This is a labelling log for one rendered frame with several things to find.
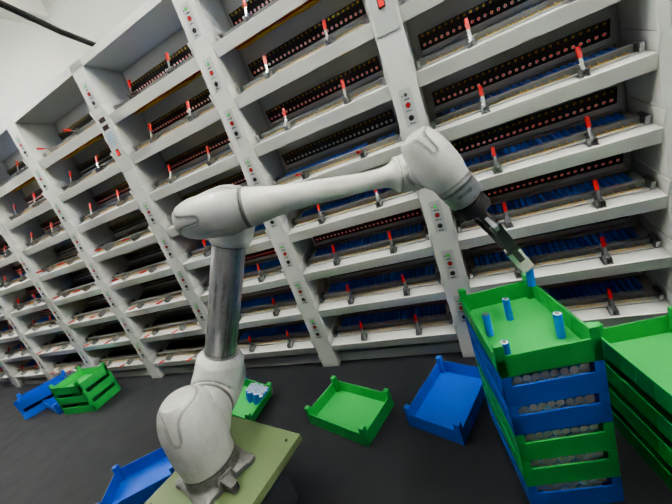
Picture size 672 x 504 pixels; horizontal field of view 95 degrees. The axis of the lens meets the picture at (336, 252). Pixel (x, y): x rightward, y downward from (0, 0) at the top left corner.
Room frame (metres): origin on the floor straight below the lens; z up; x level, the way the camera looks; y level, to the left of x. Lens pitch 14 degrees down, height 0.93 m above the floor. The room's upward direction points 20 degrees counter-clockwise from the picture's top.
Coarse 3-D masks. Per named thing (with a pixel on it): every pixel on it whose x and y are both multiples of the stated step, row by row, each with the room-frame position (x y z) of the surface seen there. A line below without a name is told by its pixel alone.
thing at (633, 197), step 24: (576, 168) 1.08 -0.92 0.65; (600, 168) 1.06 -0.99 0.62; (624, 168) 1.02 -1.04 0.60; (648, 168) 0.94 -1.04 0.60; (504, 192) 1.18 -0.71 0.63; (528, 192) 1.15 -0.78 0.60; (552, 192) 1.09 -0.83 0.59; (576, 192) 1.03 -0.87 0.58; (600, 192) 0.97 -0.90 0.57; (624, 192) 0.94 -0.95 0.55; (648, 192) 0.90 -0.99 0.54; (456, 216) 1.26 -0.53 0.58; (504, 216) 1.10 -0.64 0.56; (528, 216) 1.05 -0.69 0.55; (552, 216) 1.00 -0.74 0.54; (576, 216) 0.95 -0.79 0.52; (600, 216) 0.93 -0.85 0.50; (624, 216) 0.91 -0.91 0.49; (480, 240) 1.08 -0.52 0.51
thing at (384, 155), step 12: (372, 132) 1.36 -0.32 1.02; (348, 144) 1.41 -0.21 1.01; (396, 144) 1.19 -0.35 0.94; (312, 156) 1.49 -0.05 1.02; (360, 156) 1.26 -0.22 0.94; (372, 156) 1.20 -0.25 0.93; (384, 156) 1.19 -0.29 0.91; (288, 168) 1.55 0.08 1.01; (336, 168) 1.27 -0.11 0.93; (348, 168) 1.25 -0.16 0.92; (360, 168) 1.23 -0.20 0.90; (276, 180) 1.44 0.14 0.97; (300, 180) 1.35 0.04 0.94
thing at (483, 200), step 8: (480, 192) 0.72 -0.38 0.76; (480, 200) 0.70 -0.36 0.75; (488, 200) 0.71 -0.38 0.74; (464, 208) 0.71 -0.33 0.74; (472, 208) 0.70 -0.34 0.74; (480, 208) 0.70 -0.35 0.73; (464, 216) 0.72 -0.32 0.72; (472, 216) 0.71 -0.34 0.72; (480, 216) 0.70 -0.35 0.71; (488, 216) 0.69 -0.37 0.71; (488, 224) 0.69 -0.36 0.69
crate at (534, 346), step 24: (504, 288) 0.81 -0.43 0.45; (528, 288) 0.78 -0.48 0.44; (480, 312) 0.80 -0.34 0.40; (504, 312) 0.76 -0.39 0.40; (528, 312) 0.73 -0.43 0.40; (552, 312) 0.69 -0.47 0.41; (480, 336) 0.66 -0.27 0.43; (504, 336) 0.67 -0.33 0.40; (528, 336) 0.64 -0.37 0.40; (552, 336) 0.61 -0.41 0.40; (576, 336) 0.59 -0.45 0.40; (600, 336) 0.51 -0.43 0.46; (504, 360) 0.55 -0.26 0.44; (528, 360) 0.54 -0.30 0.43; (552, 360) 0.53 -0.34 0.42; (576, 360) 0.52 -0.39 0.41
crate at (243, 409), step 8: (248, 384) 1.41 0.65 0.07; (264, 384) 1.37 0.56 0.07; (240, 400) 1.34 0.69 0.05; (264, 400) 1.30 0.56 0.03; (240, 408) 1.29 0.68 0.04; (248, 408) 1.29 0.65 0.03; (256, 408) 1.23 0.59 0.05; (240, 416) 1.20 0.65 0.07; (248, 416) 1.17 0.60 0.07; (256, 416) 1.23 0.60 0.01
